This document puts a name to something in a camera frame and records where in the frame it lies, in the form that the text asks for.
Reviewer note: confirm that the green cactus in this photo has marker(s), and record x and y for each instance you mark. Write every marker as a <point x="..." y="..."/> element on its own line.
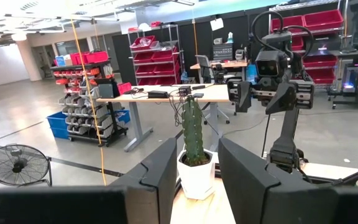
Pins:
<point x="193" y="130"/>

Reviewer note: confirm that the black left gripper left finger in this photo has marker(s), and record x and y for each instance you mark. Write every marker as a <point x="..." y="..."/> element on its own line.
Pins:
<point x="154" y="193"/>

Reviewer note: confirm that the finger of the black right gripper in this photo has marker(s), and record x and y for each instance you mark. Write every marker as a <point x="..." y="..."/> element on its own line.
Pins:
<point x="243" y="96"/>
<point x="283" y="98"/>

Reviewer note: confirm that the black small parts bin rack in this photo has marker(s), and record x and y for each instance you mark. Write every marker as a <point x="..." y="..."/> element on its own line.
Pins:
<point x="85" y="99"/>

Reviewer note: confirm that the black floor fan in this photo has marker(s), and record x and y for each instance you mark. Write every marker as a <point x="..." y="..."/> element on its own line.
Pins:
<point x="17" y="165"/>

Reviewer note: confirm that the wooden desk grey legs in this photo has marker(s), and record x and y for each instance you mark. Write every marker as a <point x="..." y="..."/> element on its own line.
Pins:
<point x="166" y="93"/>

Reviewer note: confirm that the black drawer cabinet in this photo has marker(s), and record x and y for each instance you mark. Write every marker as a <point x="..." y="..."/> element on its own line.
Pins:
<point x="222" y="51"/>

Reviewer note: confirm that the white paper sheet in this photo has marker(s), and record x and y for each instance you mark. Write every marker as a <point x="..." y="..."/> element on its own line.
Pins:
<point x="217" y="24"/>

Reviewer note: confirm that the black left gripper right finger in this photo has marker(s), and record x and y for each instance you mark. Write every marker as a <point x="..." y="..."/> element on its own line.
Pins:
<point x="259" y="199"/>

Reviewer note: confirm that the white hexagonal plant pot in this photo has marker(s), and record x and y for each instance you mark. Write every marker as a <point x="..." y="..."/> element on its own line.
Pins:
<point x="197" y="180"/>

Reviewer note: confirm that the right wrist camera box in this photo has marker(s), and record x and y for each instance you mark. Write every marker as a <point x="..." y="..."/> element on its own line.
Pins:
<point x="272" y="62"/>

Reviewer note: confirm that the black power brick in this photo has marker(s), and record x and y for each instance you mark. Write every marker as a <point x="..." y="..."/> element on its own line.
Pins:
<point x="158" y="94"/>

